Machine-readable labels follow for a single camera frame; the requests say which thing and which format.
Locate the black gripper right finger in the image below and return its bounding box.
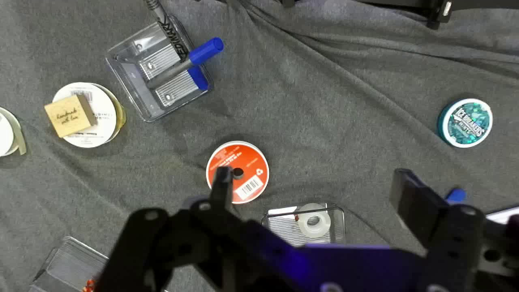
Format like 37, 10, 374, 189
389, 168, 486, 292

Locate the grey marker with blue cap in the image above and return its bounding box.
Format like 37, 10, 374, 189
144, 36, 225, 92

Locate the clear plastic bow tray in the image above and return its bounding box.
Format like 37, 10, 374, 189
29, 236, 110, 292

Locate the clear plastic box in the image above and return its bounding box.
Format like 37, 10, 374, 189
105, 22, 215, 124

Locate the plain white ribbon spool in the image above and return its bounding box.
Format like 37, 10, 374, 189
0, 106, 27, 160

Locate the long clear tape tray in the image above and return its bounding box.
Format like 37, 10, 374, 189
261, 202, 346, 249

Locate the tan cardboard tag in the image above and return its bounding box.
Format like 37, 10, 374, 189
43, 95, 98, 139

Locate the blue round mint tin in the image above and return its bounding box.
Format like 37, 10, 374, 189
436, 98, 494, 150

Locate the orange ribbon spool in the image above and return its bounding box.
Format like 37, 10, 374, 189
204, 140, 270, 207

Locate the black coiled cable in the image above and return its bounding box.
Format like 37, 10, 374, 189
144, 0, 191, 58

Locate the white ribbon spool yellow rim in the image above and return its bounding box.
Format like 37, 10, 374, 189
51, 82, 128, 150

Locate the small white tape roll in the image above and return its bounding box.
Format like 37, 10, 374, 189
298, 212, 330, 239

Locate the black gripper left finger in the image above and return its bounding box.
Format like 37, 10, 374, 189
95, 166, 236, 292

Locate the grey tablecloth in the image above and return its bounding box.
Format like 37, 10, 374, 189
0, 0, 519, 292

